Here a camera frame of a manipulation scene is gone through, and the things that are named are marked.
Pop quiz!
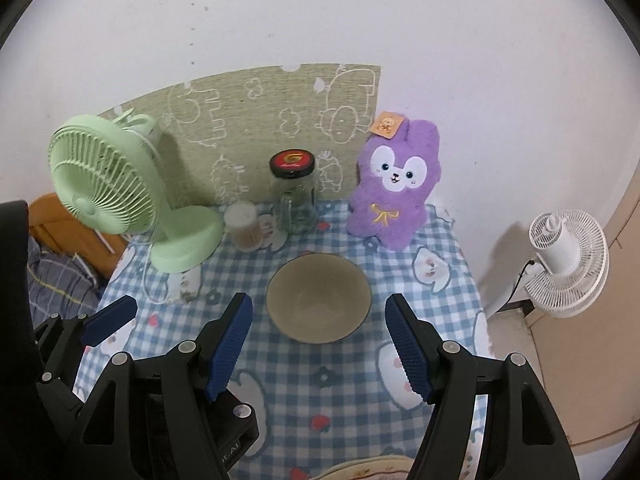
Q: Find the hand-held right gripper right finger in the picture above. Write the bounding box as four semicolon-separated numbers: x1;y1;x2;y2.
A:
385;294;581;480

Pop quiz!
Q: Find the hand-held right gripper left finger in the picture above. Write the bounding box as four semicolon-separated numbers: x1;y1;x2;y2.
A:
62;292;253;480

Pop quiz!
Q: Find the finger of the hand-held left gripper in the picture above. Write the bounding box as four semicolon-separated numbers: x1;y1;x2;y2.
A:
34;295;138;406

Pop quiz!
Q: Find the green-rimmed floral bowl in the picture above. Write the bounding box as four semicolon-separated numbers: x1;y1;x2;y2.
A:
266;253;372;345

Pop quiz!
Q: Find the large yellow floral plate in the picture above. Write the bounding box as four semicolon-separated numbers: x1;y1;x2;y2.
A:
312;454;483;480

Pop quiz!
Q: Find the grey plaid pillow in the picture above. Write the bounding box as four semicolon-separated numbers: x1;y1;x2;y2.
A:
25;235;108;333

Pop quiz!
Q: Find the blue checked tablecloth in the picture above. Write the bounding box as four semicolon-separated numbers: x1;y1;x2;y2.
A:
72;199;496;480

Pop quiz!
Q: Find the cotton swab container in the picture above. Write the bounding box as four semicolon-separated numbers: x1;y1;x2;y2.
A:
223;201;263;252

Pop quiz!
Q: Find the green desk fan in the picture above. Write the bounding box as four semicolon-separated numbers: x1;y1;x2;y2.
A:
48;108;223;275

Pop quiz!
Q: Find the purple plush toy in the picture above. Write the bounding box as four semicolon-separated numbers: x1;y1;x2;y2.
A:
347;111;442;251

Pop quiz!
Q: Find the glass jar dark lid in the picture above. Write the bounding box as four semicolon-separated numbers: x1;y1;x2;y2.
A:
269;149;321;235

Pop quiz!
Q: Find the white standing fan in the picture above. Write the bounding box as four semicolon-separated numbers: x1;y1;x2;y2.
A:
522;209;611;318

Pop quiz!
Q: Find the green patterned mat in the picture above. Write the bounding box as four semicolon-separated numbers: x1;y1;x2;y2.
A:
95;62;383;211

